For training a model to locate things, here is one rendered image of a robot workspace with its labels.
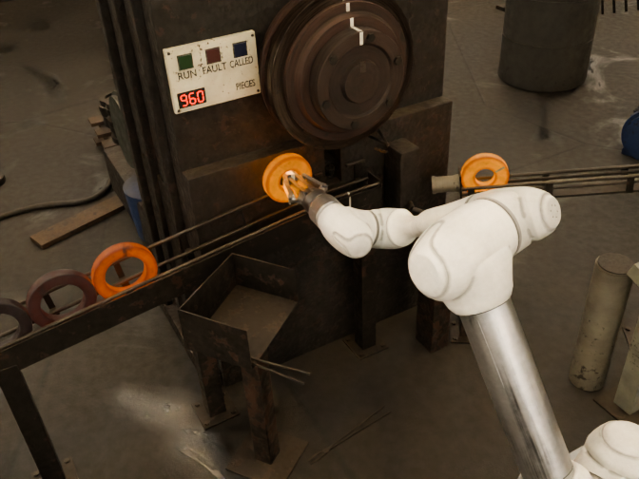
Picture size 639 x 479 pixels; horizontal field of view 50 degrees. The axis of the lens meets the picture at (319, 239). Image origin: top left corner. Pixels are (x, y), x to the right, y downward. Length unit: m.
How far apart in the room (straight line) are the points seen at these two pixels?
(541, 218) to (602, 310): 1.08
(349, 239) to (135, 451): 1.12
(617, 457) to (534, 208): 0.54
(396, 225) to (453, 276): 0.64
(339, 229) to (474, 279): 0.60
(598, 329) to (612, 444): 0.90
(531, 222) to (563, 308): 1.62
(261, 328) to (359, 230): 0.39
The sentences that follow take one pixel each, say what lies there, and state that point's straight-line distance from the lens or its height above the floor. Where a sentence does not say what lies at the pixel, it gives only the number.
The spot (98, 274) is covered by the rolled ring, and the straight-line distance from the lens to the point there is 1.97.
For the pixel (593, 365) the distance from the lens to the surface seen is 2.51.
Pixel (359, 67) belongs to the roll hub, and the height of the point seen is 1.16.
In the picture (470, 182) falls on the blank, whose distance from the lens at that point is 2.29.
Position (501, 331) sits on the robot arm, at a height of 0.98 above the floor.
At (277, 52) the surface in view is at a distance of 1.86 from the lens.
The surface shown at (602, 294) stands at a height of 0.43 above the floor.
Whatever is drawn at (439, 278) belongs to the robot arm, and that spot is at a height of 1.10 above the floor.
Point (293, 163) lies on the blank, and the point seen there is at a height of 0.88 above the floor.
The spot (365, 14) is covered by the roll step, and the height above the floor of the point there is 1.28.
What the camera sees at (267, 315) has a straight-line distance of 1.89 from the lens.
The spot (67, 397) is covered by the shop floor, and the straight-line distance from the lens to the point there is 2.69.
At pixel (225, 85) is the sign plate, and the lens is 1.98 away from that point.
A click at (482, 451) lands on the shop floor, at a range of 2.35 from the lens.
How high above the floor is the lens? 1.84
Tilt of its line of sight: 35 degrees down
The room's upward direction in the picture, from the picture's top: 3 degrees counter-clockwise
